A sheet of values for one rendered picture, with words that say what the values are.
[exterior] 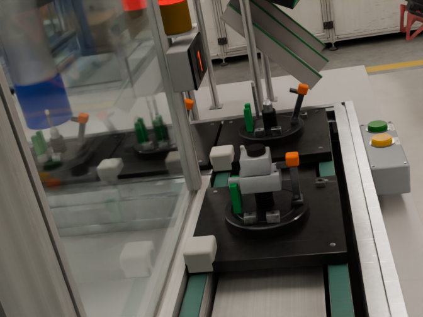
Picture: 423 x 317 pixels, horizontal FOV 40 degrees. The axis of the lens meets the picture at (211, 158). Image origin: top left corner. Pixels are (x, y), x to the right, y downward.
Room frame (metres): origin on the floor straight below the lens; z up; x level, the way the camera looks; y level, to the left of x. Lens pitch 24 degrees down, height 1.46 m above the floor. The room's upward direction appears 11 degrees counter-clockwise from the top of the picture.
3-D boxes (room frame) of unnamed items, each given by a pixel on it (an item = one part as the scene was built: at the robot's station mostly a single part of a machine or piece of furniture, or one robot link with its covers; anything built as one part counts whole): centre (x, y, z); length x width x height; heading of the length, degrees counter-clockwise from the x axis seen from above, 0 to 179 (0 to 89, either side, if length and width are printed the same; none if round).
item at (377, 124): (1.11, -0.35, 0.96); 0.04 x 0.04 x 0.02
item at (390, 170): (1.04, -0.33, 0.93); 0.21 x 0.07 x 0.06; 168
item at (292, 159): (0.83, -0.11, 1.04); 0.04 x 0.02 x 0.08; 78
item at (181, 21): (1.01, 0.01, 1.28); 0.05 x 0.05 x 0.05
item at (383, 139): (1.04, -0.33, 0.96); 0.04 x 0.04 x 0.02
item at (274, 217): (0.78, -0.08, 1.00); 0.02 x 0.01 x 0.02; 78
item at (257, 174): (0.84, -0.06, 1.06); 0.08 x 0.04 x 0.07; 78
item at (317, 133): (1.17, -0.14, 1.01); 0.24 x 0.24 x 0.13; 78
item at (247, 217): (0.79, -0.04, 1.00); 0.02 x 0.01 x 0.02; 78
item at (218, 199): (0.84, -0.07, 0.96); 0.24 x 0.24 x 0.02; 78
